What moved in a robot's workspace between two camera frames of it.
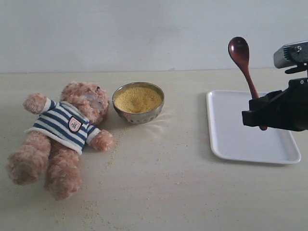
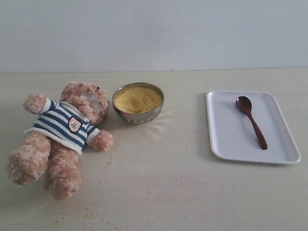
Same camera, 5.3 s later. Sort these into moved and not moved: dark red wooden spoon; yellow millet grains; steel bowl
Moved: dark red wooden spoon
Not moved: yellow millet grains; steel bowl
